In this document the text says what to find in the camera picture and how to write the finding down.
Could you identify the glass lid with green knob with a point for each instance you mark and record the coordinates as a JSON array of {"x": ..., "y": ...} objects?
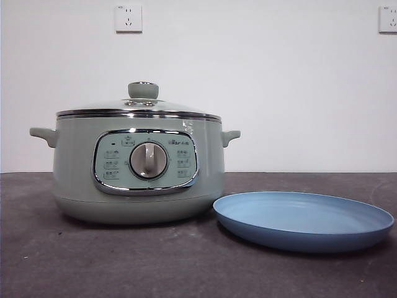
[{"x": 143, "y": 90}]

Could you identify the blue round plate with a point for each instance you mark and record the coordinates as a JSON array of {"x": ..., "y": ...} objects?
[{"x": 297, "y": 217}]

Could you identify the pale green electric steamer pot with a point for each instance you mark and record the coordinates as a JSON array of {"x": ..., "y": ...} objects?
[{"x": 77, "y": 161}]

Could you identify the white wall socket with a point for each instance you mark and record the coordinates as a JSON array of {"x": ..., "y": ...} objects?
[
  {"x": 389, "y": 20},
  {"x": 129, "y": 18}
]

